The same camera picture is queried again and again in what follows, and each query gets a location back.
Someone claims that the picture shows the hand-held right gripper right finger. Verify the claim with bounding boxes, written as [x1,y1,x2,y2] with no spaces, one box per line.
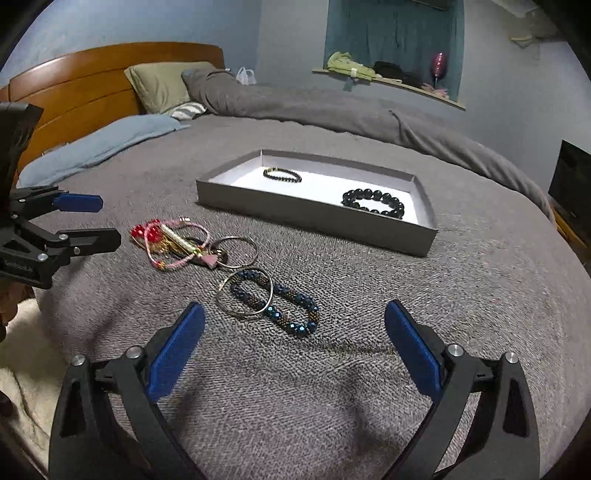
[383,299,541,480]

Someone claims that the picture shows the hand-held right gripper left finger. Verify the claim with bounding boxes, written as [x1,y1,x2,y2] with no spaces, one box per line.
[47,302,208,480]

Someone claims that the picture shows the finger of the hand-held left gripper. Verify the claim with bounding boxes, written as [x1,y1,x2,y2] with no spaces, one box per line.
[9,185,104,217]
[18,217,123,268]

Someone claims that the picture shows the thin silver ring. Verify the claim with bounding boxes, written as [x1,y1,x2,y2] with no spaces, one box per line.
[211,236,258,269]
[216,267,275,318]

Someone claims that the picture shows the pearl bar hair clip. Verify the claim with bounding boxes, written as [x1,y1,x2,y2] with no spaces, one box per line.
[159,224,206,257]

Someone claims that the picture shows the pink cord bracelet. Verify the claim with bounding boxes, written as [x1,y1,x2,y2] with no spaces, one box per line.
[143,220,222,273]

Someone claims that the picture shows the blue faceted bead bracelet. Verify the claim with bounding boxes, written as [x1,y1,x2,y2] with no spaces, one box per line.
[229,279,320,339]

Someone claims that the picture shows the grey jewelry tray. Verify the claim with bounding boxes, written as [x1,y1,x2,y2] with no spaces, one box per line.
[196,148,438,258]

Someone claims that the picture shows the blue pillow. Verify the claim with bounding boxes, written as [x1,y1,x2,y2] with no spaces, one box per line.
[16,114,191,189]

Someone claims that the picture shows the wooden headboard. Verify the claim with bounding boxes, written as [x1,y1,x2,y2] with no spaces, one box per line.
[0,42,226,162]

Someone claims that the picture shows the grey knit bed cover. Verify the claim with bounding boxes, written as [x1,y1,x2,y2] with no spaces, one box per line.
[34,111,591,480]

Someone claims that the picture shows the olive green pillow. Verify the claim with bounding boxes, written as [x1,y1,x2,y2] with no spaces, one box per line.
[124,61,218,114]

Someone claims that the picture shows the striped pillow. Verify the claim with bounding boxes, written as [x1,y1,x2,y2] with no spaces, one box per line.
[167,102,208,121]

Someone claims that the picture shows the cream fuzzy rug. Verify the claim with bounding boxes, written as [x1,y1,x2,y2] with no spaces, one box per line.
[0,298,63,467]

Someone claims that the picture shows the black monitor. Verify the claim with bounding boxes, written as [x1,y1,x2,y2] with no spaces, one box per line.
[548,139,591,222]

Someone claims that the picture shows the grey rolled duvet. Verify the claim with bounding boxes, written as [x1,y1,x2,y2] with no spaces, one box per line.
[181,68,557,222]

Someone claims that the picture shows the black cloth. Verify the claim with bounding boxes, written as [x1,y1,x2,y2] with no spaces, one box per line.
[373,60,432,89]

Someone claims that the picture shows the pink wine glass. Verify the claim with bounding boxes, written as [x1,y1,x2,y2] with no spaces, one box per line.
[429,52,448,90]

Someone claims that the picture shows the green cloth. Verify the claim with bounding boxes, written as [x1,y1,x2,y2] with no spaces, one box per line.
[327,51,376,80]

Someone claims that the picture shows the teal curtain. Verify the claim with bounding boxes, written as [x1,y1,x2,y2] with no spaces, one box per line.
[325,0,464,100]

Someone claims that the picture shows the large black bead bracelet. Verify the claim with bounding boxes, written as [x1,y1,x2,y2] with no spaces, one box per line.
[342,187,406,219]

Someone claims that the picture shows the small dark bead bracelet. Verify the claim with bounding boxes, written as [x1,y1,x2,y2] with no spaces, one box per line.
[263,167,302,184]

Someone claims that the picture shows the wooden wall shelf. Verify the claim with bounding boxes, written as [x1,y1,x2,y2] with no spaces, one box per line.
[312,68,467,110]

